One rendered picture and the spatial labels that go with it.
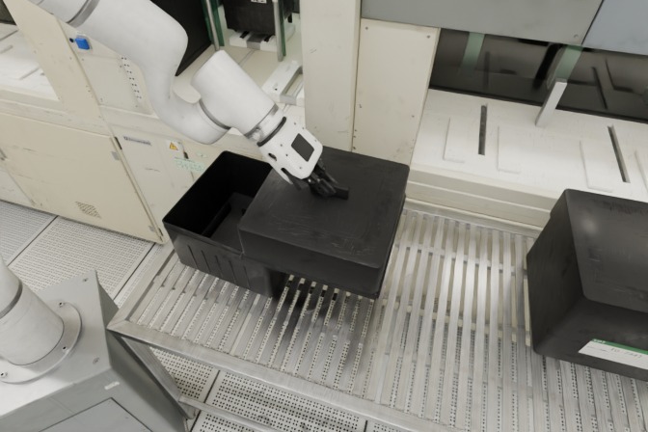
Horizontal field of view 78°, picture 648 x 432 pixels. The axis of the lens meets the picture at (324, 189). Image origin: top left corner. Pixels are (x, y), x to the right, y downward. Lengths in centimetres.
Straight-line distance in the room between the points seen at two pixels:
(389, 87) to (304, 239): 46
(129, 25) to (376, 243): 52
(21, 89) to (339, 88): 125
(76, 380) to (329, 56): 89
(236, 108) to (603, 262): 73
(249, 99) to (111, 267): 162
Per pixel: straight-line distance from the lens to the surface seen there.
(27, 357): 111
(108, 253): 228
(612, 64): 153
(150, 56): 65
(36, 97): 180
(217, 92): 72
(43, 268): 238
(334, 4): 91
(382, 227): 78
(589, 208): 102
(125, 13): 63
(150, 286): 114
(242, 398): 176
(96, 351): 109
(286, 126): 76
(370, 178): 86
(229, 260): 97
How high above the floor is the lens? 166
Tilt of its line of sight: 46 degrees down
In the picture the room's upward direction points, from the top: straight up
